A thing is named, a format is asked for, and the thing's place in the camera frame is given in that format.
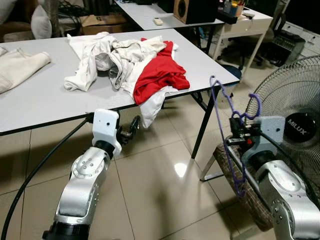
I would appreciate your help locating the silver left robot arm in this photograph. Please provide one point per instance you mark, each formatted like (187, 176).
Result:
(82, 185)

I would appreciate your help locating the cream garment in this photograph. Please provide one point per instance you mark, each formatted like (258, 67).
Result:
(20, 67)

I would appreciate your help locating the small white remote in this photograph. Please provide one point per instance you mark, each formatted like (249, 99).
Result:
(158, 21)

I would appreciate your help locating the white crumpled garment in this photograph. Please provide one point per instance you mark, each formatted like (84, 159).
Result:
(95, 55)

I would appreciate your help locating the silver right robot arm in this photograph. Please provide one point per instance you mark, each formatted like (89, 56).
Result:
(290, 195)

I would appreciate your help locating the black desk organizer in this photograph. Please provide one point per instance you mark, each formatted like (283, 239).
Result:
(230, 14)

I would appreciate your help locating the purple plastic hanger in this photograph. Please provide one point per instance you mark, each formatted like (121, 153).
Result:
(217, 125)

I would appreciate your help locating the plain white shirt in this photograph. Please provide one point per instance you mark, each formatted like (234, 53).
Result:
(152, 107)

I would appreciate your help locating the black electronic device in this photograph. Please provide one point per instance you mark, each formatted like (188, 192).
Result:
(282, 47)

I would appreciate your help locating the blue bin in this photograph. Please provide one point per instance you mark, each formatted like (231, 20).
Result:
(232, 72)

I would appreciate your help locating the brown wooden speaker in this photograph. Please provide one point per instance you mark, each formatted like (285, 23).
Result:
(192, 11)

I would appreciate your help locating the brown plaid cushion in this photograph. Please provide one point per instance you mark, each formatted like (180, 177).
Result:
(250, 195)

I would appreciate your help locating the black standing fan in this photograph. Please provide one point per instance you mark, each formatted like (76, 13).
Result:
(297, 100)

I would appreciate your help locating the red t-shirt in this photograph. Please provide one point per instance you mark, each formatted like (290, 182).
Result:
(160, 75)

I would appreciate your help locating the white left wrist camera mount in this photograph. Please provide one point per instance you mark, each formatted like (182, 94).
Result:
(106, 127)

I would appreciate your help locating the small white table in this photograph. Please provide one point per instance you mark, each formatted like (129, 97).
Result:
(150, 12)

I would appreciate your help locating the brown cardboard box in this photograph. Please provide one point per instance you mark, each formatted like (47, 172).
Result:
(102, 22)

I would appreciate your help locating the large white table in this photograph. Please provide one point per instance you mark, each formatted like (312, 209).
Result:
(40, 100)

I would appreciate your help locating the white pillow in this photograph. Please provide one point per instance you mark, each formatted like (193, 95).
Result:
(41, 22)

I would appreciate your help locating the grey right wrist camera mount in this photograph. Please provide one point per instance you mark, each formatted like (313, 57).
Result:
(267, 135)

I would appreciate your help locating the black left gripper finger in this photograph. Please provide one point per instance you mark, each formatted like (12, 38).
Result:
(135, 127)

